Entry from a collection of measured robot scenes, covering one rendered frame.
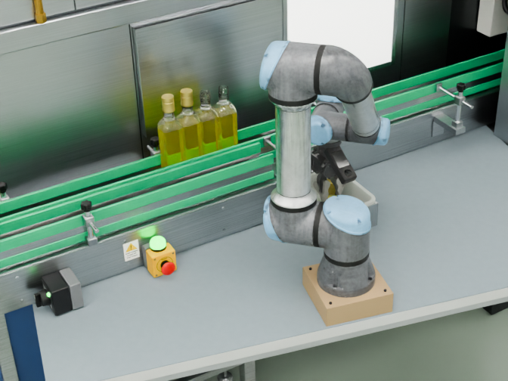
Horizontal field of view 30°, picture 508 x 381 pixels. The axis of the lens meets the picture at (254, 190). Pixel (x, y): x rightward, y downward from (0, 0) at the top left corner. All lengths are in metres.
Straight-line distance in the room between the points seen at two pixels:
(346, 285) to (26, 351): 0.90
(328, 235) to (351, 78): 0.42
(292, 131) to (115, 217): 0.59
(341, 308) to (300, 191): 0.32
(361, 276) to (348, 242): 0.11
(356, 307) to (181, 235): 0.55
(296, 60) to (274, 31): 0.71
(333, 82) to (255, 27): 0.72
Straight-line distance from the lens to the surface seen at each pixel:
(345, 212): 2.34
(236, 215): 2.72
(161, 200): 2.59
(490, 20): 3.36
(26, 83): 2.62
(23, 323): 2.64
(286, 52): 2.17
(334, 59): 2.14
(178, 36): 2.70
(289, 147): 2.26
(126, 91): 2.73
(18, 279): 2.52
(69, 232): 2.53
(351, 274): 2.40
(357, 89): 2.18
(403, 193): 2.94
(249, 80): 2.88
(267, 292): 2.54
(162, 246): 2.57
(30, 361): 2.73
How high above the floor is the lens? 2.36
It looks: 33 degrees down
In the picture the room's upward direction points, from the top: 2 degrees counter-clockwise
